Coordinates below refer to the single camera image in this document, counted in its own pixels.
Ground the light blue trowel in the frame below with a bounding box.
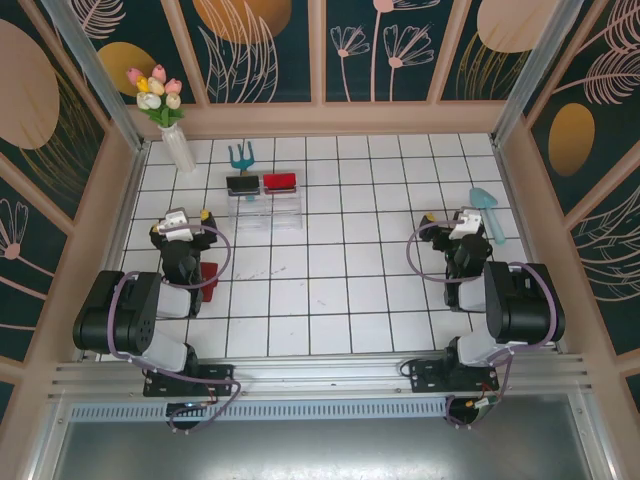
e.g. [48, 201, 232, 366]
[468, 187, 507, 246]

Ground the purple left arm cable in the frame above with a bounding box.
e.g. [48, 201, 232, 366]
[107, 224, 242, 435]

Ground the tulip bouquet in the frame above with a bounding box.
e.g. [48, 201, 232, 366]
[125, 63, 186, 129]

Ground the aluminium frame post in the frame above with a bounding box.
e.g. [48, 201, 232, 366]
[42, 0, 147, 154]
[491, 0, 586, 147]

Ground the grey metal sheet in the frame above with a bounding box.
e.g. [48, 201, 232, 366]
[29, 394, 617, 480]

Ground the aluminium mounting rail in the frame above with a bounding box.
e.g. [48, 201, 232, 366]
[47, 352, 594, 401]

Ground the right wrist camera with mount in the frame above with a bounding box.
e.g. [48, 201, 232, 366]
[448, 208, 484, 241]

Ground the clear acrylic card stand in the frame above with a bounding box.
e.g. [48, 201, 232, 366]
[225, 173, 305, 234]

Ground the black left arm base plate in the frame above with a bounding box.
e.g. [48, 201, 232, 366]
[143, 363, 236, 399]

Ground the red card holder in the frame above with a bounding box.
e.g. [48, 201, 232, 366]
[199, 261, 220, 305]

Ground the teal garden fork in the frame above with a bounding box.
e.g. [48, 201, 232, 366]
[227, 142, 257, 203]

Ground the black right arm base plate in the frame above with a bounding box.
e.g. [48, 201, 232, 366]
[409, 357, 501, 394]

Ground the white ribbed vase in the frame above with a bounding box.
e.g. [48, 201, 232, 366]
[158, 124, 197, 174]

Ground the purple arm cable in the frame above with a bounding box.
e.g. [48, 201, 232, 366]
[107, 224, 242, 435]
[406, 222, 562, 429]

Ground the slotted grey cable duct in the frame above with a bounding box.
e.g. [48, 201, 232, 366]
[67, 397, 451, 422]

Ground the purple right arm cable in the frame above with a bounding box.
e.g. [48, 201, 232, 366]
[406, 222, 562, 429]

